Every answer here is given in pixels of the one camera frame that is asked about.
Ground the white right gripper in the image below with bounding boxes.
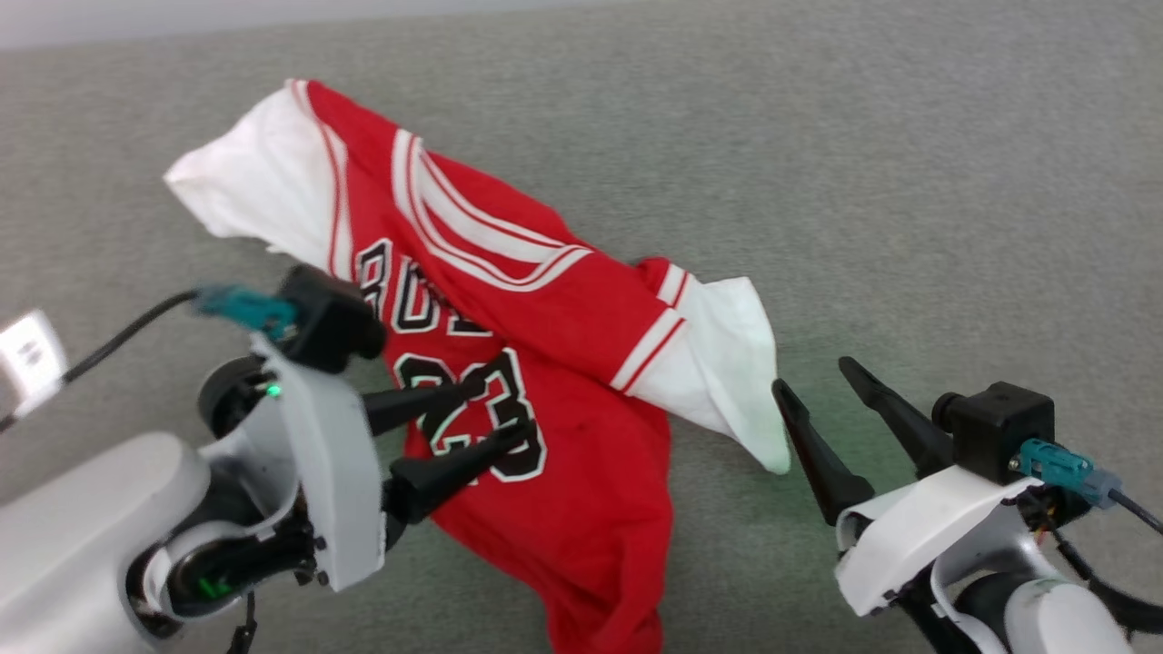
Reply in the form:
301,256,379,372
772,357,1044,619

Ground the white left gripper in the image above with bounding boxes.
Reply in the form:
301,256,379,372
250,332,532,593

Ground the red and white basketball jersey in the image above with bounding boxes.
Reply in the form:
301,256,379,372
164,78,793,654

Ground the white power socket block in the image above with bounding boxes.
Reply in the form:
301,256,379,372
0,309,70,419

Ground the right camera cable teal plug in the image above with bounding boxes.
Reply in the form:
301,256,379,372
1010,439,1163,537

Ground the camera cable teal plug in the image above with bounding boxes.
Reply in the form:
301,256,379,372
0,283,301,432
1010,439,1163,537

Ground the left camera cable teal plug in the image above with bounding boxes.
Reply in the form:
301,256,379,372
0,283,301,432

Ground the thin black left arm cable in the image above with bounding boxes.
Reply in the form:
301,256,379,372
225,590,261,654

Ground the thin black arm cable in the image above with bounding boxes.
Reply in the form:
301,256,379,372
1027,509,1163,637
225,590,261,654

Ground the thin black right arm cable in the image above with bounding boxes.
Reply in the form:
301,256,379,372
1027,509,1163,637

